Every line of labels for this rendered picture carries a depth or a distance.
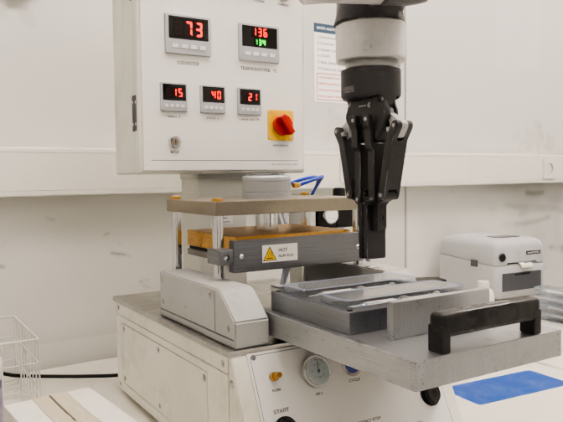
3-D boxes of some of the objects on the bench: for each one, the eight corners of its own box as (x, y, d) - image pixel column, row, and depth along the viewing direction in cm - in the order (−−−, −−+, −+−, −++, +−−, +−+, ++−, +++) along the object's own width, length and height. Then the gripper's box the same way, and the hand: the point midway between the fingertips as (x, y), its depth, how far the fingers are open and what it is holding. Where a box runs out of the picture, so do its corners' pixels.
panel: (281, 515, 74) (245, 354, 80) (463, 453, 90) (422, 322, 96) (289, 514, 72) (252, 351, 78) (473, 451, 88) (431, 319, 94)
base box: (118, 393, 118) (116, 300, 117) (289, 360, 138) (288, 280, 137) (266, 523, 73) (263, 374, 72) (489, 446, 93) (490, 329, 92)
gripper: (316, 74, 84) (318, 254, 86) (381, 57, 73) (383, 266, 74) (361, 78, 88) (363, 250, 89) (431, 62, 77) (431, 260, 78)
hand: (372, 230), depth 82 cm, fingers closed
